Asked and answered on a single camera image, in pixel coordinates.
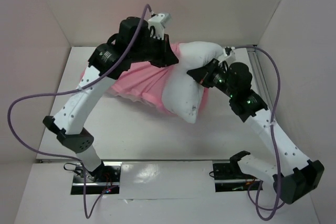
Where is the white pillow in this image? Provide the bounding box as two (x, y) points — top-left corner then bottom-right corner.
(162, 41), (224, 124)

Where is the aluminium frame rail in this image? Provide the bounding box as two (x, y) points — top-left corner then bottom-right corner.
(247, 48), (273, 110)

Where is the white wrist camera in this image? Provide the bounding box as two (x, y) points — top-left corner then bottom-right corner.
(217, 47), (236, 65)
(148, 12), (172, 40)

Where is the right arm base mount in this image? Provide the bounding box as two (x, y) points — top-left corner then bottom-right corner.
(209, 162), (260, 193)

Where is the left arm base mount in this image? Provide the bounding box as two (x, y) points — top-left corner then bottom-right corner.
(63, 162), (121, 195)

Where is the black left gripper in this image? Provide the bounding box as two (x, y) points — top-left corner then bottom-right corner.
(130, 33), (180, 69)

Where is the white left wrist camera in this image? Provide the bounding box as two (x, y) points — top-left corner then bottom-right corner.
(148, 12), (172, 40)

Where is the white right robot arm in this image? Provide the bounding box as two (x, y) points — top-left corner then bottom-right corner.
(187, 59), (324, 205)

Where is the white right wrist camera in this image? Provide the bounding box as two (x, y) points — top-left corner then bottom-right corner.
(217, 47), (236, 65)

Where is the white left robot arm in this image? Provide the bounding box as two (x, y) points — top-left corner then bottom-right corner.
(43, 13), (178, 182)

